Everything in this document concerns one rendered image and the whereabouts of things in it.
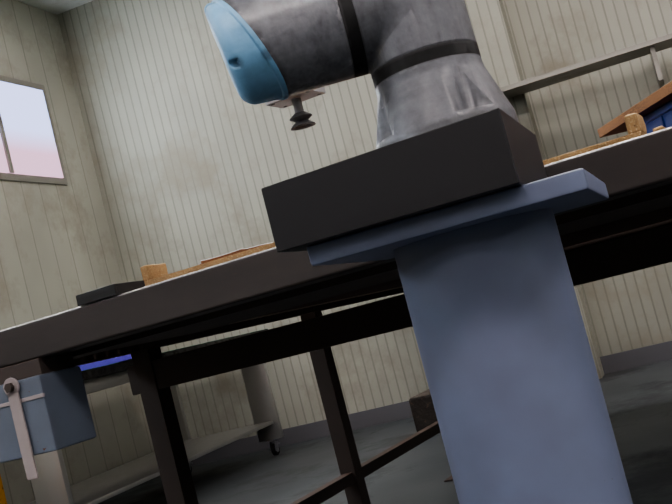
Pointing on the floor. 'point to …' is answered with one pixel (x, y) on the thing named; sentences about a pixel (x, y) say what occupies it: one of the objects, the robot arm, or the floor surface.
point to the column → (503, 342)
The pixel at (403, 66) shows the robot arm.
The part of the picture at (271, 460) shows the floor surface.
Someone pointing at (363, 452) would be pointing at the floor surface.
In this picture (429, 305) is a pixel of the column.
